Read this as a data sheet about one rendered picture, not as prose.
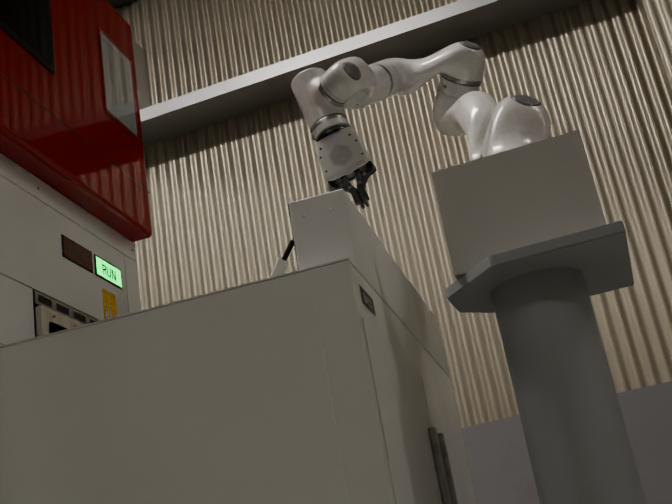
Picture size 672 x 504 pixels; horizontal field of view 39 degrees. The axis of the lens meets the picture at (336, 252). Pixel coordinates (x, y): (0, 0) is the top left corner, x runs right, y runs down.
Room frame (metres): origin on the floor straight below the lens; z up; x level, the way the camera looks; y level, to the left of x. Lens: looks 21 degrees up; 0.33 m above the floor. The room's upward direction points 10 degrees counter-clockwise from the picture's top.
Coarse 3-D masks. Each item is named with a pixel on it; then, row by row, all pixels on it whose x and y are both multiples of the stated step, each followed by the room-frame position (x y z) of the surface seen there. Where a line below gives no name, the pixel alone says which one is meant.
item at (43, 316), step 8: (40, 312) 1.61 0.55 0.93; (48, 312) 1.64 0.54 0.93; (56, 312) 1.67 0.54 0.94; (40, 320) 1.61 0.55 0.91; (48, 320) 1.64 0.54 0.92; (56, 320) 1.66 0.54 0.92; (64, 320) 1.69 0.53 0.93; (72, 320) 1.72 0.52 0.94; (40, 328) 1.61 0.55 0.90; (48, 328) 1.63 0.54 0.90; (56, 328) 1.69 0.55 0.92; (64, 328) 1.70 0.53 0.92
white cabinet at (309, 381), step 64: (128, 320) 1.40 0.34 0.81; (192, 320) 1.38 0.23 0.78; (256, 320) 1.35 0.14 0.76; (320, 320) 1.33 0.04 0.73; (384, 320) 1.53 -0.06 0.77; (0, 384) 1.45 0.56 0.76; (64, 384) 1.42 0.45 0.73; (128, 384) 1.40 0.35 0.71; (192, 384) 1.37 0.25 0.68; (256, 384) 1.35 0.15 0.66; (320, 384) 1.33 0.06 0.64; (384, 384) 1.41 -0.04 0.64; (448, 384) 2.21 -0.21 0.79; (0, 448) 1.45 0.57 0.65; (64, 448) 1.42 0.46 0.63; (128, 448) 1.40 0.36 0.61; (192, 448) 1.38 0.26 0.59; (256, 448) 1.36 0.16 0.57; (320, 448) 1.34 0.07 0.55; (384, 448) 1.33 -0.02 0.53; (448, 448) 1.96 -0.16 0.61
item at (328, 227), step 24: (336, 192) 1.38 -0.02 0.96; (312, 216) 1.39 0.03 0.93; (336, 216) 1.38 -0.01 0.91; (360, 216) 1.49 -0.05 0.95; (312, 240) 1.39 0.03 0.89; (336, 240) 1.39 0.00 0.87; (360, 240) 1.45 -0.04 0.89; (312, 264) 1.40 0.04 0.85; (360, 264) 1.41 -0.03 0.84; (384, 264) 1.64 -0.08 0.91; (384, 288) 1.59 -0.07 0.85; (408, 288) 1.88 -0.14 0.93; (408, 312) 1.81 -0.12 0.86
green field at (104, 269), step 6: (96, 258) 1.86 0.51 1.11; (102, 264) 1.88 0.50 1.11; (108, 264) 1.91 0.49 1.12; (102, 270) 1.88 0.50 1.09; (108, 270) 1.90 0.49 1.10; (114, 270) 1.93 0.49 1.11; (108, 276) 1.90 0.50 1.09; (114, 276) 1.93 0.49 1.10; (120, 276) 1.96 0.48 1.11; (114, 282) 1.93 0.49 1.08; (120, 282) 1.96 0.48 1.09
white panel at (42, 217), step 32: (0, 160) 1.53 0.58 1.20; (0, 192) 1.52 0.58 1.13; (32, 192) 1.63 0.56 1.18; (0, 224) 1.52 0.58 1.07; (32, 224) 1.62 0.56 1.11; (64, 224) 1.74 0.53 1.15; (96, 224) 1.87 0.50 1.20; (0, 256) 1.52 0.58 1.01; (32, 256) 1.62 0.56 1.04; (64, 256) 1.73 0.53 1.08; (128, 256) 2.01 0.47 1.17; (0, 288) 1.51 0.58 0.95; (32, 288) 1.61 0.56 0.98; (64, 288) 1.72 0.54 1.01; (96, 288) 1.85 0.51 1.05; (128, 288) 2.00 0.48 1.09; (0, 320) 1.51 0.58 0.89; (32, 320) 1.61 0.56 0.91
